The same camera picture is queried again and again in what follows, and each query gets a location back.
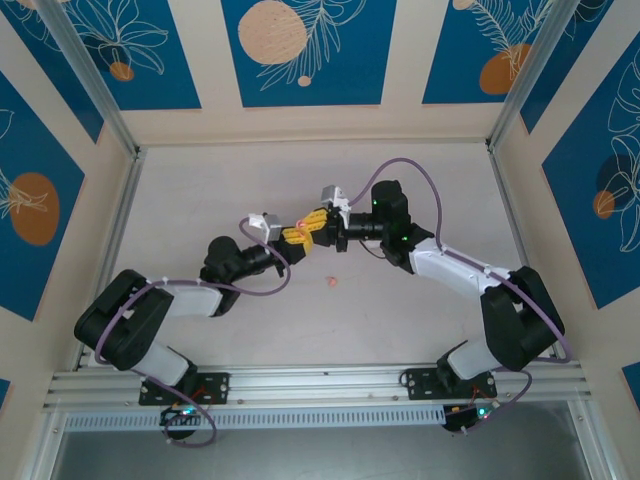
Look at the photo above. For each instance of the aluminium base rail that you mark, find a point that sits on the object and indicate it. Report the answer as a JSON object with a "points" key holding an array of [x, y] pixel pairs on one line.
{"points": [[320, 385]]}

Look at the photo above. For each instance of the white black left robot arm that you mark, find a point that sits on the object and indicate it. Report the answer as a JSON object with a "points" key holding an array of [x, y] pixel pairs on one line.
{"points": [[195, 300]]}

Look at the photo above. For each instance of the grey metal sheet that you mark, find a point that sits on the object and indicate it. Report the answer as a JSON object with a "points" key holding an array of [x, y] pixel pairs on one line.
{"points": [[325, 457]]}

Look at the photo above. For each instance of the blue floral wall panel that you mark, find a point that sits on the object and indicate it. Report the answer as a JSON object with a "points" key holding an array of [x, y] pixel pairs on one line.
{"points": [[350, 75], [60, 75], [575, 225], [165, 75], [585, 50], [30, 150], [450, 50]]}

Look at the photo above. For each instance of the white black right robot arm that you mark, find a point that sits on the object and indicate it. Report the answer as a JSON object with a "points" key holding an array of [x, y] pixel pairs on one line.
{"points": [[450, 270]]}

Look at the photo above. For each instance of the black controller board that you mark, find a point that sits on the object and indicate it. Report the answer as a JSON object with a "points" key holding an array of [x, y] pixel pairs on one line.
{"points": [[172, 416], [457, 419]]}

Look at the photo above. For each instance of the aluminium table edge rail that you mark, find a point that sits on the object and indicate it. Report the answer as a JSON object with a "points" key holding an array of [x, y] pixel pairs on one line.
{"points": [[519, 225], [116, 235]]}

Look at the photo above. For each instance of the aluminium frame post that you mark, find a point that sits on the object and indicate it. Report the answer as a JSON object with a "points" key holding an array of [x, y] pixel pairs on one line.
{"points": [[92, 75], [535, 75]]}

